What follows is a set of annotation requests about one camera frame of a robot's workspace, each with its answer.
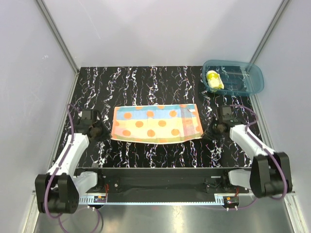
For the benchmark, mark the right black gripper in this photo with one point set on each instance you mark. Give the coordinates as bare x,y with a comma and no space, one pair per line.
208,133

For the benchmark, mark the left aluminium frame post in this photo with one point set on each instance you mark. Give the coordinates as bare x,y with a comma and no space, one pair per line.
57,35

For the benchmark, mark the yellow crocodile towel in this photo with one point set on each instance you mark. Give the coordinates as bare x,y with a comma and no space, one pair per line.
214,80

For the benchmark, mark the aluminium rail with slots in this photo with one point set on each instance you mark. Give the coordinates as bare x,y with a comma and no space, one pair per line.
62,194

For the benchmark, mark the blue transparent plastic bin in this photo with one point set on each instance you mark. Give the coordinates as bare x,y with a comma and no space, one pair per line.
239,78

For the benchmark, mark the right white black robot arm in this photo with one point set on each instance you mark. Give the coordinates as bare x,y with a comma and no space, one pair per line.
270,173

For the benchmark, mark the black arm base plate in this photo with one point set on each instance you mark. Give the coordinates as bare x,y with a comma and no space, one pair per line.
162,186

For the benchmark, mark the right aluminium frame post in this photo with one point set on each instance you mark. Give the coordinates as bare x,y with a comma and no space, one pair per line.
272,25

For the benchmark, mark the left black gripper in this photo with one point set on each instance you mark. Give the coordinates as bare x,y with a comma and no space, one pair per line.
106,133

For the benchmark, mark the aluminium frame post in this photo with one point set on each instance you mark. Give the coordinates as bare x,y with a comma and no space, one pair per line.
272,25
57,35

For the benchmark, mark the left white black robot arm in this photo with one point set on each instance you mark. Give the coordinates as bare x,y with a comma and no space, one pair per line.
68,160

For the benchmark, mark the orange blue patterned towel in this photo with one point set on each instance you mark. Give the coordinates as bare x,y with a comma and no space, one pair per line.
157,124

